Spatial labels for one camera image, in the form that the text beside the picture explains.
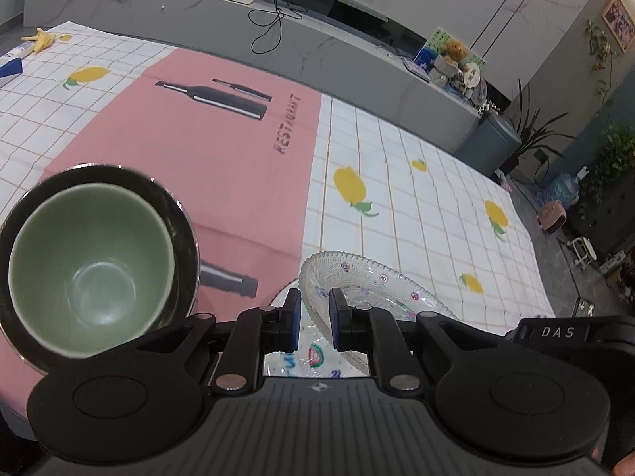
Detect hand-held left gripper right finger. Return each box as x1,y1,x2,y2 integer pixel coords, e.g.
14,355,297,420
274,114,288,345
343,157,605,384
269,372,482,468
328,287,503,398

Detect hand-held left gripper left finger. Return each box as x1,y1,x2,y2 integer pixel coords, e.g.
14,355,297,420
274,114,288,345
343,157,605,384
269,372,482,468
133,288,303,397

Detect white painted ceramic plate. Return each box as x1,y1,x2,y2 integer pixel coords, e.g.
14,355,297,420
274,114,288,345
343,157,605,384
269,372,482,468
263,280,379,380

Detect large clear flowered glass plate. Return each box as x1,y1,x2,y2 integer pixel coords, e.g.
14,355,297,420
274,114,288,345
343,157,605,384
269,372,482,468
298,251,460,374

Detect green ceramic bowl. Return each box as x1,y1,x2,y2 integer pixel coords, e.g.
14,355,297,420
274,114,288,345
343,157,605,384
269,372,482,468
7,183,176,358

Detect small white stool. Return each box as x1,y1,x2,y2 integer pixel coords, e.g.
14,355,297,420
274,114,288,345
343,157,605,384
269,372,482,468
568,237,597,269

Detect pink pet carrier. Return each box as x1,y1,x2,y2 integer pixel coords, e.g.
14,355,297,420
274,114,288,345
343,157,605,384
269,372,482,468
538,200,569,234

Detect blue water bottle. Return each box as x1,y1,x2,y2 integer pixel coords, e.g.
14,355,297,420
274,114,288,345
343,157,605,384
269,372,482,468
542,167,589,210

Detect bushy green plant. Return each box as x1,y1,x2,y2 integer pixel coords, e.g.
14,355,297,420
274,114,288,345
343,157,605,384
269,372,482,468
589,123,635,211

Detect lemon print checked tablecloth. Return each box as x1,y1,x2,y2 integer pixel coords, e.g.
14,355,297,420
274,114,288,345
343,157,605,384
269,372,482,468
0,21,556,410

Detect tall leafy floor plant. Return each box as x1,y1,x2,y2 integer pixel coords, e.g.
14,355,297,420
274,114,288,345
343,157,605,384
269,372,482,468
505,78,577,160

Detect grey trash bin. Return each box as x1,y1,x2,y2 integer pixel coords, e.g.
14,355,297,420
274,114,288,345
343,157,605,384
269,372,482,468
455,113,523,176

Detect grey marble console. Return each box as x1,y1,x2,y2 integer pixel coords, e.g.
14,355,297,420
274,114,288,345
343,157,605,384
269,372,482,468
23,0,485,155

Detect pile of small decorations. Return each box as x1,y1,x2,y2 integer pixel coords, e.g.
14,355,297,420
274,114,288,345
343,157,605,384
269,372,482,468
413,27,491,106

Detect hanging vine plant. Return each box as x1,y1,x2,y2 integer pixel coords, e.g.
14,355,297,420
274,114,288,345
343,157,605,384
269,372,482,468
584,19,617,101

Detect brown teddy bear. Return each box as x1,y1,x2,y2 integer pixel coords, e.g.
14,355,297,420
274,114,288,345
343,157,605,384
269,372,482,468
439,40,470,68

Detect banana peel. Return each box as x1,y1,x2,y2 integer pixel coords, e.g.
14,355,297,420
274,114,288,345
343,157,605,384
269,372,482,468
20,28,73,53

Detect blue and white box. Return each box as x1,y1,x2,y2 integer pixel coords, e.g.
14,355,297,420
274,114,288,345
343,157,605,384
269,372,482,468
0,42,36,79

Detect black cable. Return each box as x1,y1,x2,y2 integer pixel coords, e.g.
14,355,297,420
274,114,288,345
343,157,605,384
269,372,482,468
249,0,309,55

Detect framed wall picture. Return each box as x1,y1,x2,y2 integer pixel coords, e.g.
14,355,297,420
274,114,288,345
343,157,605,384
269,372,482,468
600,0,635,53

